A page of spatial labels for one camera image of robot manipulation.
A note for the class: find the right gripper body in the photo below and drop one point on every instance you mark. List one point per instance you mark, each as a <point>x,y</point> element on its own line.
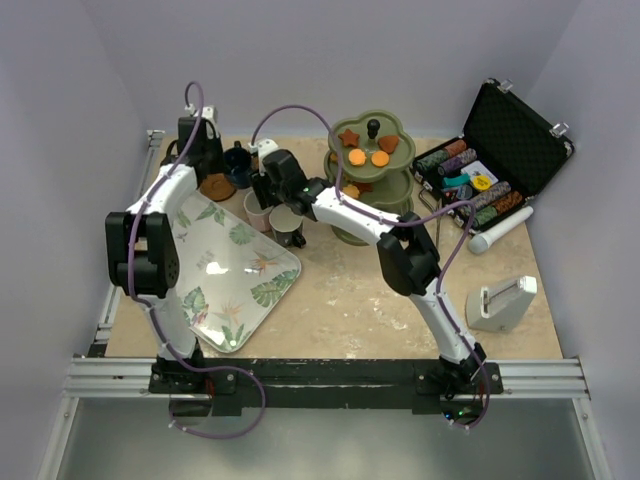
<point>268,192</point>

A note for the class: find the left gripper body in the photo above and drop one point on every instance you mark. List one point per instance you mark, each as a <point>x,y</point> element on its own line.
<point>214,152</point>

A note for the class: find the dark blue mug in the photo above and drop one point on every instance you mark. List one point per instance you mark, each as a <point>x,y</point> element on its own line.
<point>238,165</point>

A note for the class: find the pink cup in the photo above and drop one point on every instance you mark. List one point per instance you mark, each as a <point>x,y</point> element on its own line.
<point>258,217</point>

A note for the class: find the dark grey mug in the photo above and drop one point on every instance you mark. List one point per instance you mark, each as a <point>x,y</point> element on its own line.
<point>287,227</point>

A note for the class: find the orange flower cookie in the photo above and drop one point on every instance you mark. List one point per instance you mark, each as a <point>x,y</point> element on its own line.
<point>351,191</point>

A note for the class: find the round orange cookie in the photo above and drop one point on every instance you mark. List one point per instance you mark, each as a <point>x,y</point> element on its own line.
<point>357,157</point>
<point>380,159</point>

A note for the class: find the dark star cookie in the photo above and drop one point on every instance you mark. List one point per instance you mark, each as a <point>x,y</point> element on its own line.
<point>364,187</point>
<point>349,138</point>

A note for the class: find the round orange cookie front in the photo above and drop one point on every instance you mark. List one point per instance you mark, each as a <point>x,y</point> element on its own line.
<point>380,159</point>

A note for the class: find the leaf pattern serving tray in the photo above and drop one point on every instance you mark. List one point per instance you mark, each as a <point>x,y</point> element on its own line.
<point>231,275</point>

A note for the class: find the heart cookie light brown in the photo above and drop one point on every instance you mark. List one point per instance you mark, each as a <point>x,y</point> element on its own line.
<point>388,143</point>

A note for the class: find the metal tongs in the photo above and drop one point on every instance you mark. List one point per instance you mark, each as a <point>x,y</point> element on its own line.
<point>439,228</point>

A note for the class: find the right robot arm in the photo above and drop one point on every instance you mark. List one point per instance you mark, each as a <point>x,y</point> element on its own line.
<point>409,259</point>

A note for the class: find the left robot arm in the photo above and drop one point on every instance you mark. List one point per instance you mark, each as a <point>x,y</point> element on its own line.
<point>143,260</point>

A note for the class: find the brown saucer left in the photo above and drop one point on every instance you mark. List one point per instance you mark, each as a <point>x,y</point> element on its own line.
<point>216,187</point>

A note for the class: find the green three-tier stand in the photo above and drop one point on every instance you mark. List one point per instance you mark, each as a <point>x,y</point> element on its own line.
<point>393,184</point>

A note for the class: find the white microphone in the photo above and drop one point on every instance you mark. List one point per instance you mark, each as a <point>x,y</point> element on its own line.
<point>481,242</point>

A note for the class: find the black poker chip case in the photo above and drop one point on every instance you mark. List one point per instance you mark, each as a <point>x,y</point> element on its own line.
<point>506,155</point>

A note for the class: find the white stand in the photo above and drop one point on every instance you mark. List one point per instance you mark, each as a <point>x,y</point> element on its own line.
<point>500,307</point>

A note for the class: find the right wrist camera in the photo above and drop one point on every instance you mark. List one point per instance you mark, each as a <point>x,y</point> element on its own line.
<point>263,147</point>

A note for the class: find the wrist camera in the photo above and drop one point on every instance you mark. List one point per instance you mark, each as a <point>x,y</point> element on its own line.
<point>209,112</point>
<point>263,147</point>

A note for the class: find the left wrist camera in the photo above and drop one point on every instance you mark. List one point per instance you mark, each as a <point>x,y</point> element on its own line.
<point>209,112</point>

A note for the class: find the aluminium frame rail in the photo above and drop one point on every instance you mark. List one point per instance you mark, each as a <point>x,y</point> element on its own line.
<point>110,426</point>

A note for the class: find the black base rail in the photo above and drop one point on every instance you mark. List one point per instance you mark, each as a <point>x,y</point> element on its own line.
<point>422,386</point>

